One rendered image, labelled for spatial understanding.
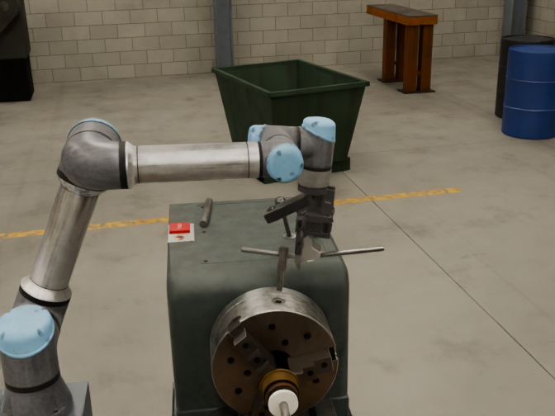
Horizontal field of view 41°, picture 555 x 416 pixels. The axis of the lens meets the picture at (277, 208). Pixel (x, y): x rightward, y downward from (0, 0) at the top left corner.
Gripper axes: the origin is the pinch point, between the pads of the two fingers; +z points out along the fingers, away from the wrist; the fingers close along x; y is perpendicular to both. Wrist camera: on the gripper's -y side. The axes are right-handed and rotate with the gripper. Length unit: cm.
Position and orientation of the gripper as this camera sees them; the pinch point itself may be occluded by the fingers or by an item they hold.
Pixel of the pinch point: (296, 262)
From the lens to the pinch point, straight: 176.6
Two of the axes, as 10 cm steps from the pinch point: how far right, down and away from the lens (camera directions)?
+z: -0.8, 9.4, 3.4
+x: 1.1, -3.3, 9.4
